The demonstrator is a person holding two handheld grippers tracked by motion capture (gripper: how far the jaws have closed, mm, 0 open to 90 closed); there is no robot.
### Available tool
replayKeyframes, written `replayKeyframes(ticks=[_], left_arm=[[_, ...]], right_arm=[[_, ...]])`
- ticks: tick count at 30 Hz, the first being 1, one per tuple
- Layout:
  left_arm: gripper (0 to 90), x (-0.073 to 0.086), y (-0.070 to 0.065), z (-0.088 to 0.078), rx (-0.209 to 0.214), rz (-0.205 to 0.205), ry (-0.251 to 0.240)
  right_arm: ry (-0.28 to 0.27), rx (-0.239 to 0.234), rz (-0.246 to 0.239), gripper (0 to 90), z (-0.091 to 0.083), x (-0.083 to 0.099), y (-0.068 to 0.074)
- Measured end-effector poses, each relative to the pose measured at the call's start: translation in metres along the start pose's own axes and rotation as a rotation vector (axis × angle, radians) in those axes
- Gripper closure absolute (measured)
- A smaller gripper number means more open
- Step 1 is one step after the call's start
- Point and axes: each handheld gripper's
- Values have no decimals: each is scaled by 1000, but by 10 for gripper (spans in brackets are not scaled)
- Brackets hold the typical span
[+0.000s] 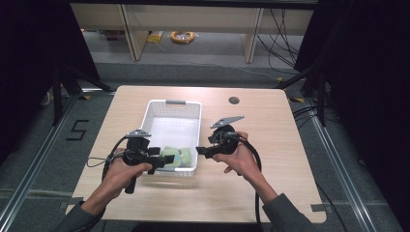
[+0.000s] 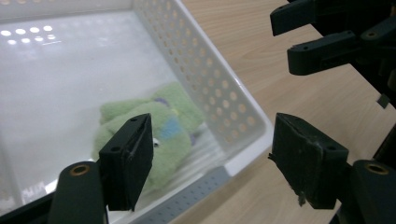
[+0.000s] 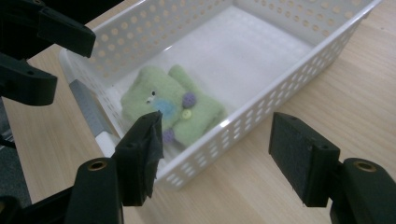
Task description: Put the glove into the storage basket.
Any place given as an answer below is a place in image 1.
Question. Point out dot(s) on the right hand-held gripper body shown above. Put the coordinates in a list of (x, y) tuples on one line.
[(224, 138)]

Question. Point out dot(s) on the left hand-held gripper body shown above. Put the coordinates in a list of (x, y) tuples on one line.
[(137, 151)]

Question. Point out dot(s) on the plain green sock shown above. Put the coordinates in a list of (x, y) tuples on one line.
[(171, 156)]

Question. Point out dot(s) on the white plastic basket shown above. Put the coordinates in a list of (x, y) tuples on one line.
[(174, 129)]

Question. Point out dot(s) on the person's left hand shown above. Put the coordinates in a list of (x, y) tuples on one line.
[(124, 175)]

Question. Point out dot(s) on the person's right hand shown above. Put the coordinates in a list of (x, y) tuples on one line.
[(240, 161)]

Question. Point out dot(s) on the black metal stand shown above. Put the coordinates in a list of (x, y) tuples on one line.
[(317, 87), (64, 87)]

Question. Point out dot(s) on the yellow packet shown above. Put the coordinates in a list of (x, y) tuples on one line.
[(155, 37)]

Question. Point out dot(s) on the light wooden shelf unit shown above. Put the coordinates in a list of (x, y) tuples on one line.
[(193, 19)]

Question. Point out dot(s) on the aluminium floor rail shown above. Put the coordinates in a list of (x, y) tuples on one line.
[(35, 161), (341, 167)]

